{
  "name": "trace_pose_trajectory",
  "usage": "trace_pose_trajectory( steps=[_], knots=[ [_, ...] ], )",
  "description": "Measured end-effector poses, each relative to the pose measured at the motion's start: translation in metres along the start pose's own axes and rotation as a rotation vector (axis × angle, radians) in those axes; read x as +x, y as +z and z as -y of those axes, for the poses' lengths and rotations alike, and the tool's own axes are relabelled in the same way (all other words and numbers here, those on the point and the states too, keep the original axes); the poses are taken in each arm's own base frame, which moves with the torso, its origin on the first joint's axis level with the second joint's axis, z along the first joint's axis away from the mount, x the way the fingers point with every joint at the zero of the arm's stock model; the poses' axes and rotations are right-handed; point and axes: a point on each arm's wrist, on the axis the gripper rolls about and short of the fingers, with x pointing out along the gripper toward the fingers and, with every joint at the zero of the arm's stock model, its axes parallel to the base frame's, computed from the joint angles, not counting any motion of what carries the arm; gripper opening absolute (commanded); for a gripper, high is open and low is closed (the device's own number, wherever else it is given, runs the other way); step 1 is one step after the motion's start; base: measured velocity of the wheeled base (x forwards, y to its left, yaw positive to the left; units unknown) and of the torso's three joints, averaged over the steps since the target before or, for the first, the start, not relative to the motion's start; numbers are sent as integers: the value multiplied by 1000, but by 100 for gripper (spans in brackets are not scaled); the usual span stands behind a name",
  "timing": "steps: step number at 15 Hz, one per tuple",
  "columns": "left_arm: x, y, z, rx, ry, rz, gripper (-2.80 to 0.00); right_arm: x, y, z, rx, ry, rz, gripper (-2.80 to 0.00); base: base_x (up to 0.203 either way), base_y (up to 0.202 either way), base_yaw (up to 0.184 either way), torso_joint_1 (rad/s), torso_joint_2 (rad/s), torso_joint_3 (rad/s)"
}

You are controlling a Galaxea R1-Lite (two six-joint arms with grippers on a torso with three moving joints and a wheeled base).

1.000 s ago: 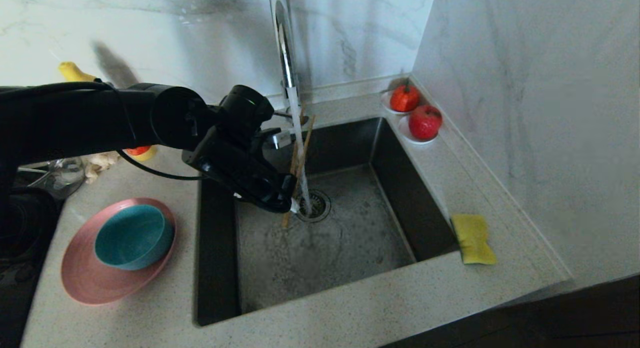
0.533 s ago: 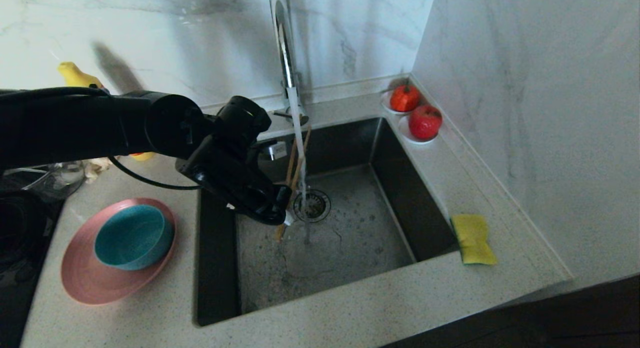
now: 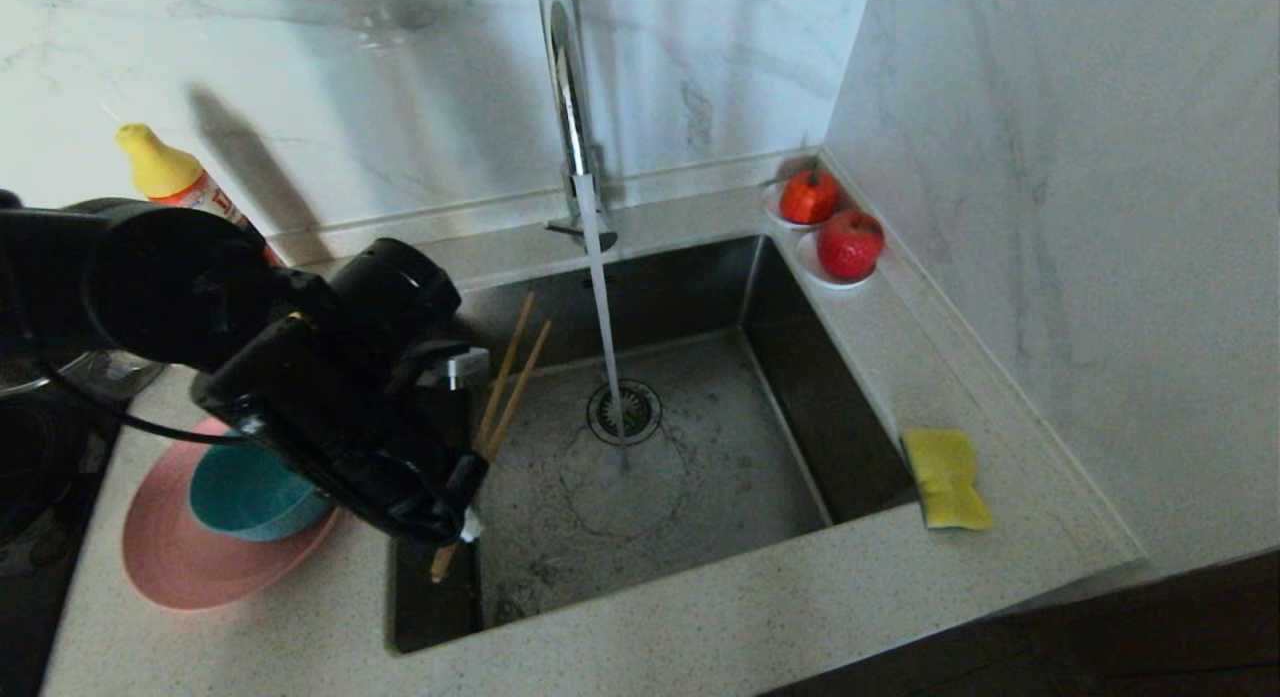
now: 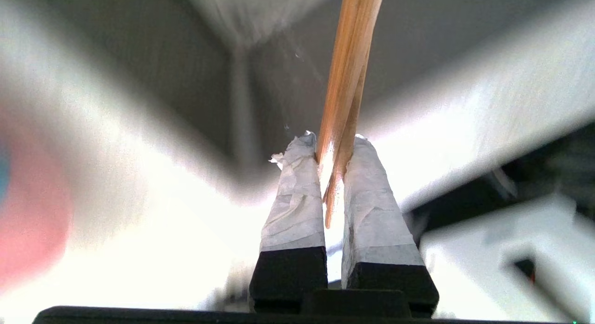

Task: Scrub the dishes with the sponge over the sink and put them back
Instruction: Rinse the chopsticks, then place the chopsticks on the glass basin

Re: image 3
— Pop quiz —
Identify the yellow green sponge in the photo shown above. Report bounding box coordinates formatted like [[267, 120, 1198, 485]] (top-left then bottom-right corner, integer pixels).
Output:
[[899, 428, 996, 531]]

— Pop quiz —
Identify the teal bowl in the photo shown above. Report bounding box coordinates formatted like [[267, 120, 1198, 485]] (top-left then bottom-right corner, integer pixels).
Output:
[[188, 439, 339, 543]]

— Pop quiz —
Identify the running water stream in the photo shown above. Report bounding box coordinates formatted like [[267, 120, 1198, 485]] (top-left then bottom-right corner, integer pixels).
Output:
[[576, 174, 634, 471]]

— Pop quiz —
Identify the clear glass bowl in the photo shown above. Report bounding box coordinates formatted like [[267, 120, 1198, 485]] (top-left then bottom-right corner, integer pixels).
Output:
[[0, 349, 166, 403]]

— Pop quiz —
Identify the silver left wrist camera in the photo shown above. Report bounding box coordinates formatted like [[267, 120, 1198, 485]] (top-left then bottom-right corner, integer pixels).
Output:
[[415, 345, 492, 392]]

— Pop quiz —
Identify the chrome faucet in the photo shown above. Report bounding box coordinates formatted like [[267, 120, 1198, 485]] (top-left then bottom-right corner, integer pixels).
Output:
[[538, 0, 620, 256]]

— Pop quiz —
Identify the stainless steel sink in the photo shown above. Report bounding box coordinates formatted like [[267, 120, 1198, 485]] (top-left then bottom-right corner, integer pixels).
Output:
[[390, 234, 922, 654]]

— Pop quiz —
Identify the pink plate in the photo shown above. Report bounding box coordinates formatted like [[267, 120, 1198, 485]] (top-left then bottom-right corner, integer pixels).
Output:
[[122, 417, 346, 611]]

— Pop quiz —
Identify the yellow orange white detergent bottle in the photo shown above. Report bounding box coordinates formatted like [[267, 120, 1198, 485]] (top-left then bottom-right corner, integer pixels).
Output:
[[115, 123, 286, 268]]

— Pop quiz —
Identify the red apple on dish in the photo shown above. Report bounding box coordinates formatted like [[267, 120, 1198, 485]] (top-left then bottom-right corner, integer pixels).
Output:
[[796, 231, 883, 292]]

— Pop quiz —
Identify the black cooktop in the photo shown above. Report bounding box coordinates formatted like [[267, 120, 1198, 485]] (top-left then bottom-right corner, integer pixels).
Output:
[[0, 387, 126, 697]]

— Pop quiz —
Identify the round metal drain strainer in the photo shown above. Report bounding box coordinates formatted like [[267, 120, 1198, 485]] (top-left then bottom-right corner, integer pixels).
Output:
[[586, 380, 663, 448]]

